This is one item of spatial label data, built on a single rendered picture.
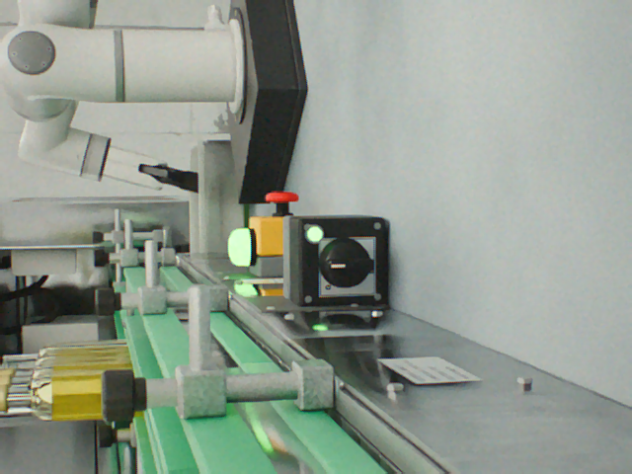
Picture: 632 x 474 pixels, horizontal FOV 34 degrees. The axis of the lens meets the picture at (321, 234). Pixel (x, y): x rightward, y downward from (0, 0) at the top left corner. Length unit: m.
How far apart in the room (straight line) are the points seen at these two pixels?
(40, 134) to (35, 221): 0.81
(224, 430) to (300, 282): 0.37
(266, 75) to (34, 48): 0.29
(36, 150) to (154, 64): 0.40
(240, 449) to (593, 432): 0.17
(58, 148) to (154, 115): 3.56
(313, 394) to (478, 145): 0.23
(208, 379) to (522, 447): 0.20
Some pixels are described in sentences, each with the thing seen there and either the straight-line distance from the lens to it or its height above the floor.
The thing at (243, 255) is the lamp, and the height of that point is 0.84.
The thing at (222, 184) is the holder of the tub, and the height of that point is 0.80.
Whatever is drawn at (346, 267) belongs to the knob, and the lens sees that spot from 0.89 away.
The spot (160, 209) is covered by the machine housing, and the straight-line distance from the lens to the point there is 2.49.
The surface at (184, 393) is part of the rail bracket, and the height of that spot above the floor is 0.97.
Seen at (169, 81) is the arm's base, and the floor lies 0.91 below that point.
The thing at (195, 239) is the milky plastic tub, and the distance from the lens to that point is 1.84.
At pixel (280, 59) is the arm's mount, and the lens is 1.30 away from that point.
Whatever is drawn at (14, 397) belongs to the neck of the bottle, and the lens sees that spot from 1.36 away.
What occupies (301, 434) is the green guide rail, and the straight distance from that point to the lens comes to 0.55.
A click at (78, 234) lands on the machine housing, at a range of 2.48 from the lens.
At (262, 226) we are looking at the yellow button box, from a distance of 1.19.
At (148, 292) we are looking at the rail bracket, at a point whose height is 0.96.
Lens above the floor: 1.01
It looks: 13 degrees down
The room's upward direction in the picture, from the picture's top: 91 degrees counter-clockwise
